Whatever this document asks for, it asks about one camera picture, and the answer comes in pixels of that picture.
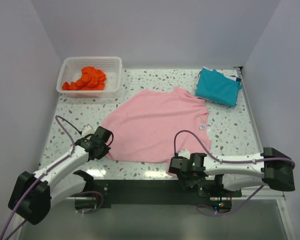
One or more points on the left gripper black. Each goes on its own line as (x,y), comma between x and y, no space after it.
(104,151)

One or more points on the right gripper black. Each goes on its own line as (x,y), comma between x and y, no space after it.
(191,182)

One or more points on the pink t shirt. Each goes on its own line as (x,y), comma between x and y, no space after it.
(151,126)

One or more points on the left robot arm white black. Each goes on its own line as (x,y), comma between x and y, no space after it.
(34,194)

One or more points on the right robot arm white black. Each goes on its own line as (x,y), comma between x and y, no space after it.
(267,168)

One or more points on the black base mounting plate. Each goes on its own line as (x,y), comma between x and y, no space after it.
(152,192)

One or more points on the orange t shirt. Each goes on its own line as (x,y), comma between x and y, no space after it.
(92,79)

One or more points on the white plastic basket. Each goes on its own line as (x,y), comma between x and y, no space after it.
(71,71)

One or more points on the folded teal t shirt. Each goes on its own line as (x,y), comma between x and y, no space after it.
(216,87)

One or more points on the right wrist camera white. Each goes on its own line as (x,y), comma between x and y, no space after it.
(184,153)

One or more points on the aluminium frame rail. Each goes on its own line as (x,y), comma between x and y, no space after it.
(279,202)

